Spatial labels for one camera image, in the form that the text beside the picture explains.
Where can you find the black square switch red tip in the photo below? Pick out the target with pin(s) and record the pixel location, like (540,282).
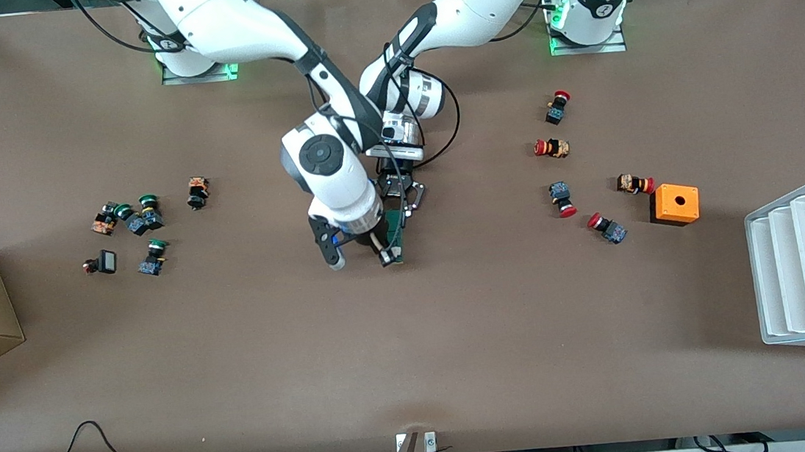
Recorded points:
(107,262)

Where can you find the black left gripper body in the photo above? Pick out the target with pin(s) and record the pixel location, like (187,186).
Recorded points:
(397,182)

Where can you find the red button blue base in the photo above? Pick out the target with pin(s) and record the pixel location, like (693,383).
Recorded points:
(609,228)
(561,196)

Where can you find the red mushroom button black base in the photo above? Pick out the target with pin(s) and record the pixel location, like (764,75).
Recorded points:
(557,109)

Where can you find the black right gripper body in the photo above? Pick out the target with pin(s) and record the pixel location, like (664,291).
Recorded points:
(368,236)

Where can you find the green push button switch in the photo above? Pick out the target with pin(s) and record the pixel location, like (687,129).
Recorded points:
(152,213)
(130,219)
(153,259)

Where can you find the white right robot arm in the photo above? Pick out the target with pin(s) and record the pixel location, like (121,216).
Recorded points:
(228,21)

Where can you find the orange box with hole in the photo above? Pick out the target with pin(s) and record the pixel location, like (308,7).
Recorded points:
(675,205)

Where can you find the red button orange black base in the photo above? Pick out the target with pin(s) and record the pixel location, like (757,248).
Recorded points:
(633,184)
(554,147)

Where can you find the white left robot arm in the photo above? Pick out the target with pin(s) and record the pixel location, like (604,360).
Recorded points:
(484,4)

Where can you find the white clamp bracket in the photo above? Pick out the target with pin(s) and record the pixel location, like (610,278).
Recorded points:
(431,441)
(401,444)

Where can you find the black orange button switch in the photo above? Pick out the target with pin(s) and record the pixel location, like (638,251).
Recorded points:
(198,192)
(104,221)

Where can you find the aluminium arm base plate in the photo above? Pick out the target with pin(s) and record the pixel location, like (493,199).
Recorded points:
(588,49)
(211,74)

